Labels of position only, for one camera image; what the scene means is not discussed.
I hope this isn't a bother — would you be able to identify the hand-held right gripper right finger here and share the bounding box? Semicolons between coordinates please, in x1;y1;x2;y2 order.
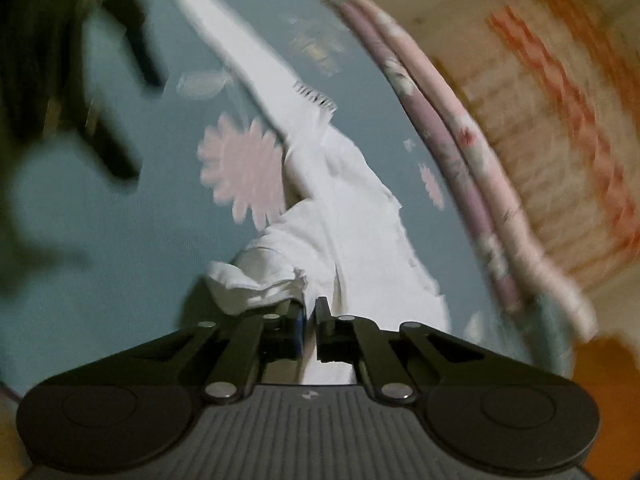
315;297;488;405

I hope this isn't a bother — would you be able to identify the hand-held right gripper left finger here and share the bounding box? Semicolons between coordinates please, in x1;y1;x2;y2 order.
127;302;306;403

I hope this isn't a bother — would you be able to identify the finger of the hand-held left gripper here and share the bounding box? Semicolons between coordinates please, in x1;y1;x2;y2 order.
100;0;166;93
75;115;141;181

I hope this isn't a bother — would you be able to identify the white t-shirt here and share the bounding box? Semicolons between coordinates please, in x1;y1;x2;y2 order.
167;0;453;386

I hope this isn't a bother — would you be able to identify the bed with blue floral sheet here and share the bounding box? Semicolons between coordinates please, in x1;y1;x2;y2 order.
0;0;576;401

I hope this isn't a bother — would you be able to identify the pink floral quilt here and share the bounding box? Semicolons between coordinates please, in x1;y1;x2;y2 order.
350;0;598;341

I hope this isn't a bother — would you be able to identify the wooden headboard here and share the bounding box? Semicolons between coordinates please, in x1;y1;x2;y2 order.
570;335;640;461

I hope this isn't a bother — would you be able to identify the patterned beige orange curtain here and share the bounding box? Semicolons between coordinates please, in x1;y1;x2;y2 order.
430;0;640;291

